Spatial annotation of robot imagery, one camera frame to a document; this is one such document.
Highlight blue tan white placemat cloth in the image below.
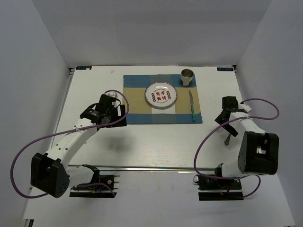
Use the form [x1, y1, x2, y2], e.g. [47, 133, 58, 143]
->
[123, 74, 203, 124]

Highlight teal handled knife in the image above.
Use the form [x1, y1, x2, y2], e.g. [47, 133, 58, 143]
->
[189, 90, 196, 122]

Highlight pink iridescent fork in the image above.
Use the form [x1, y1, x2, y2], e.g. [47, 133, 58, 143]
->
[224, 134, 231, 146]

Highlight white brown metal cup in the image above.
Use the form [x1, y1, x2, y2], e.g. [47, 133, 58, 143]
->
[180, 69, 194, 87]

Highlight white plate with red print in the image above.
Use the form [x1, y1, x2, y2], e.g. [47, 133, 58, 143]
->
[144, 82, 178, 109]

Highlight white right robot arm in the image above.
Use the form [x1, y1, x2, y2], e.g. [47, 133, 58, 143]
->
[214, 96, 279, 189]

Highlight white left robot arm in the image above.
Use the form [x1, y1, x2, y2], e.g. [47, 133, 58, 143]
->
[31, 90, 129, 198]

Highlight blue label sticker right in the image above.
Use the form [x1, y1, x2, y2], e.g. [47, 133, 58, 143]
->
[217, 67, 234, 71]

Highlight blue label sticker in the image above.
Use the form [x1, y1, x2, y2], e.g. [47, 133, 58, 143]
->
[75, 66, 92, 70]
[217, 67, 234, 71]

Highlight blue label sticker left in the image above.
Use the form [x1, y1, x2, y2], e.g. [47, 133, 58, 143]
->
[75, 66, 92, 70]

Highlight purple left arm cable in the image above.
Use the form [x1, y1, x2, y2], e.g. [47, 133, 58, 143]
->
[10, 89, 130, 199]

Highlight aluminium table frame rail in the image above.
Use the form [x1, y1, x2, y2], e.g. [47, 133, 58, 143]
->
[45, 68, 270, 173]

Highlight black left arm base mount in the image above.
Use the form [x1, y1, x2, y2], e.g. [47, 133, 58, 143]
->
[68, 164, 120, 198]

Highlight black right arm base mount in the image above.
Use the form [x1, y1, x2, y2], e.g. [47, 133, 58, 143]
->
[193, 174, 244, 201]

